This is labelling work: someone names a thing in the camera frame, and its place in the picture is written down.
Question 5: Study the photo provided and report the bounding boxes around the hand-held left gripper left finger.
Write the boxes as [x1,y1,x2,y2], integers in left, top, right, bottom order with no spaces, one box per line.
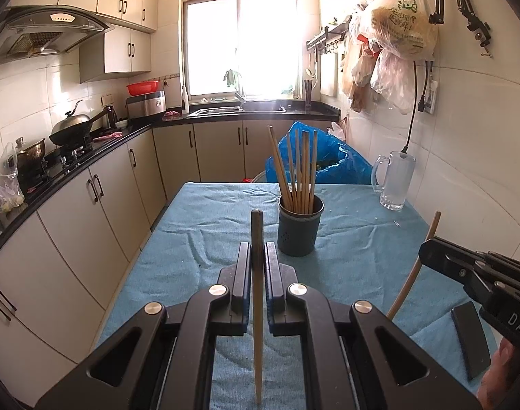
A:
[34,243,251,410]

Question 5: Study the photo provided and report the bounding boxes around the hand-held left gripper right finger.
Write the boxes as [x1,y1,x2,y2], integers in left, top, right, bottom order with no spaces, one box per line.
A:
[264,243,484,410]

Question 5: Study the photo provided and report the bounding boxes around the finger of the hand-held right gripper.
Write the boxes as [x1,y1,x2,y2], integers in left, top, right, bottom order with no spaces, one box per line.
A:
[426,238,488,266]
[418,241,472,286]

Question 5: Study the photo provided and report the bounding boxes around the wooden chopstick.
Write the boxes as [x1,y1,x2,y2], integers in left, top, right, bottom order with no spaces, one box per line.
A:
[385,210,442,320]
[250,209,265,406]

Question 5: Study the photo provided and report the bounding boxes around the dark grey chopstick holder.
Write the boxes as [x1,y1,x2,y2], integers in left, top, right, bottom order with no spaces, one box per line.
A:
[278,194,324,258]

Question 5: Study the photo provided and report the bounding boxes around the bunch of wooden chopsticks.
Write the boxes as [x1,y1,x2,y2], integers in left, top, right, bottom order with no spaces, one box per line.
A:
[266,125,319,215]

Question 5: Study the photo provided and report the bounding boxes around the person's right hand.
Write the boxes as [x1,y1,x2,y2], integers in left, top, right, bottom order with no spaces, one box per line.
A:
[477,337,520,410]

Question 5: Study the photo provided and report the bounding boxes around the black phone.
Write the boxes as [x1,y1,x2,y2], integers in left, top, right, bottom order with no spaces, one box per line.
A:
[451,301,493,382]

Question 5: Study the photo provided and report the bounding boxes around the blue table cloth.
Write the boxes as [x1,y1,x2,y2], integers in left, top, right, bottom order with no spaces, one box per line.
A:
[95,181,506,410]

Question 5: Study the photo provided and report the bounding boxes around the clear glass mug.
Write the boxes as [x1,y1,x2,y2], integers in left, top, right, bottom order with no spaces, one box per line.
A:
[371,150,416,211]

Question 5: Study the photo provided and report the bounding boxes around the blue plastic bag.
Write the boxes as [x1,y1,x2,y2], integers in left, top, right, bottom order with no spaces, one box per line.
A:
[265,120,374,185]

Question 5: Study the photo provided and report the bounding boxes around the steel sink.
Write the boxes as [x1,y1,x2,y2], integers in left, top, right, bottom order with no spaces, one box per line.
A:
[186,101,288,118]

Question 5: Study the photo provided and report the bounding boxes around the cream base cabinets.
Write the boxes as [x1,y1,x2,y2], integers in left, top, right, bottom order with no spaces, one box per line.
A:
[0,117,341,406]

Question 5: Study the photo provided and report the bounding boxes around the clear plastic bag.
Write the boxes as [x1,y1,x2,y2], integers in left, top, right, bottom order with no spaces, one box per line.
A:
[368,47,416,114]

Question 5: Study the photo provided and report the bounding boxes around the black kitchen countertop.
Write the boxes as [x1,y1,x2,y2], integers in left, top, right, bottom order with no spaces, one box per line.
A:
[0,105,341,265]

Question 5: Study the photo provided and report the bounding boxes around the silver countertop appliance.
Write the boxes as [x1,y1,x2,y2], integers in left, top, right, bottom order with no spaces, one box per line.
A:
[125,91,167,120]

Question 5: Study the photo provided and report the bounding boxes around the brown plastic bag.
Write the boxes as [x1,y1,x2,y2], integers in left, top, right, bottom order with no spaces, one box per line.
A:
[341,13,384,114]

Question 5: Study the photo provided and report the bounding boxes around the white cutting board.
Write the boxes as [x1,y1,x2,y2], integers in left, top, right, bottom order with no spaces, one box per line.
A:
[320,51,338,97]

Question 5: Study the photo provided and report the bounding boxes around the gas stove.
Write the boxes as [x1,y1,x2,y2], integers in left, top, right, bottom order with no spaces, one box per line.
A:
[18,143,94,184]

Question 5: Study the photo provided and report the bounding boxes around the red plastic basin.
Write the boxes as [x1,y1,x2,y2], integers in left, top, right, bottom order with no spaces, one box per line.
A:
[127,81,162,97]

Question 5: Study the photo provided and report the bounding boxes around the black wok with lid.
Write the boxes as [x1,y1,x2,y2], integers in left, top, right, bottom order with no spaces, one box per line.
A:
[48,99,111,146]

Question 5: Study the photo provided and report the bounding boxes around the white green printed plastic bag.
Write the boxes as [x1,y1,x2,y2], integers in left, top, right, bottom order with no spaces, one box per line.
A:
[364,0,439,60]

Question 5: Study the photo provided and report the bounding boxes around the kitchen window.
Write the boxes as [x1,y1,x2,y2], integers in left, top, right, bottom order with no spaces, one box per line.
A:
[181,0,299,101]

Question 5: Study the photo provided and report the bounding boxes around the steel pot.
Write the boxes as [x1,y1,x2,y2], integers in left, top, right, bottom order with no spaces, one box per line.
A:
[14,137,47,167]

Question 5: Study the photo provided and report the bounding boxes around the clear bag of food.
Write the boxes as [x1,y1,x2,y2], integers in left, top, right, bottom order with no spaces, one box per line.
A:
[0,143,26,214]

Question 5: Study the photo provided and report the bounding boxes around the steel range hood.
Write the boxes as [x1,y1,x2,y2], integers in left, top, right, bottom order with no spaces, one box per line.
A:
[0,6,115,67]

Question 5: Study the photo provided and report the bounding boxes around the black cable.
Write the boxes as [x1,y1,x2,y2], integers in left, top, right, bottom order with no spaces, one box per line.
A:
[400,60,418,154]

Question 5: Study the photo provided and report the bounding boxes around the white wall socket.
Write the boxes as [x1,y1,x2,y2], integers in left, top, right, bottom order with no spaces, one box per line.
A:
[418,62,439,114]

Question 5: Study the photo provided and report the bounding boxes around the metal wall shelf rack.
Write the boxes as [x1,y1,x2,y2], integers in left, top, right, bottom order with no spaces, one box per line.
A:
[306,21,352,52]

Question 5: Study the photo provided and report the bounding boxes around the cream small wall cabinet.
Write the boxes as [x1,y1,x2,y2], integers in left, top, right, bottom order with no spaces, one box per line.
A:
[78,28,153,84]

